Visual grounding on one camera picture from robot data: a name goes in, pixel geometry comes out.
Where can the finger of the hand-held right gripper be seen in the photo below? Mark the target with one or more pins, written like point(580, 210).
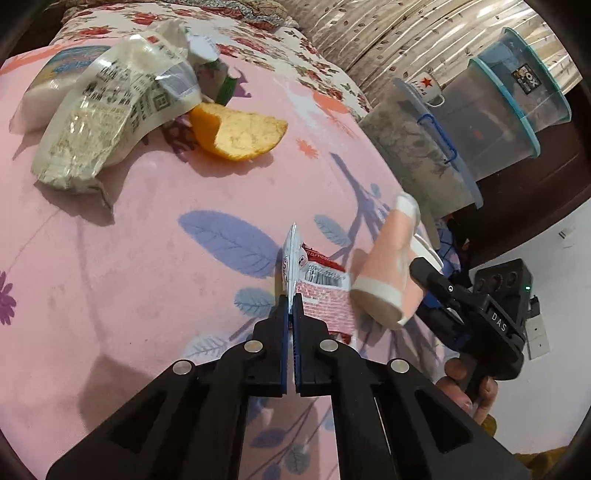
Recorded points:
point(445, 330)
point(434, 281)

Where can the storage box with teal lid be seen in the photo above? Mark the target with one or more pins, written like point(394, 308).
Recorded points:
point(531, 83)
point(489, 124)

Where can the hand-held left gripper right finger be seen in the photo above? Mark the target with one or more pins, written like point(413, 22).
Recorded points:
point(307, 355)

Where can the white blue carton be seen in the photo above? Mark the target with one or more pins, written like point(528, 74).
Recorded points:
point(203, 48)

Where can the white wall socket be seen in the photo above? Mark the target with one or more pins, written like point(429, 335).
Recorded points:
point(538, 337)

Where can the person's right hand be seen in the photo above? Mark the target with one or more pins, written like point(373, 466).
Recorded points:
point(485, 397)

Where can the mustard yellow clothing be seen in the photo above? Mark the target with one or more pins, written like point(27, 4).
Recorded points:
point(540, 459)

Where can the beige leaf pattern curtain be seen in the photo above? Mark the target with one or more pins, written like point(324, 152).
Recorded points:
point(392, 37)

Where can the white enamel mug red star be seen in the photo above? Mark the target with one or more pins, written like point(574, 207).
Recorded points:
point(427, 87)

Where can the clear printed plastic bag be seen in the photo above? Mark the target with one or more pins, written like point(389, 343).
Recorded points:
point(92, 120)

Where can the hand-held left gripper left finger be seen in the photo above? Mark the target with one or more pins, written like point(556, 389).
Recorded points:
point(274, 350)

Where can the white packet blue print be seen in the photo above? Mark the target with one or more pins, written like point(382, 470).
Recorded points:
point(46, 87)

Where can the floral patchwork quilt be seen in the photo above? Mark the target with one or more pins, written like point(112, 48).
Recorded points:
point(258, 11)

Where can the pink paper cup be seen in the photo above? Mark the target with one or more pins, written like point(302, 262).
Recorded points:
point(388, 258)

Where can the dark wooden cabinet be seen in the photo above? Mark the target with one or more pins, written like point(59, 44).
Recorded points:
point(531, 198)

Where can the orange peel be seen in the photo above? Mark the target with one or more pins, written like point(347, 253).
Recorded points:
point(244, 134)

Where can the red white snack wrapper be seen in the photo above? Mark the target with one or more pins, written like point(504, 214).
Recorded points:
point(323, 300)

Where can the pink leaf print blanket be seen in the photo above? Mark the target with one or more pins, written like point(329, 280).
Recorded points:
point(138, 277)

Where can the white floral bedsheet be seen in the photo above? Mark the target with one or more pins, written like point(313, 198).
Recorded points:
point(277, 50)

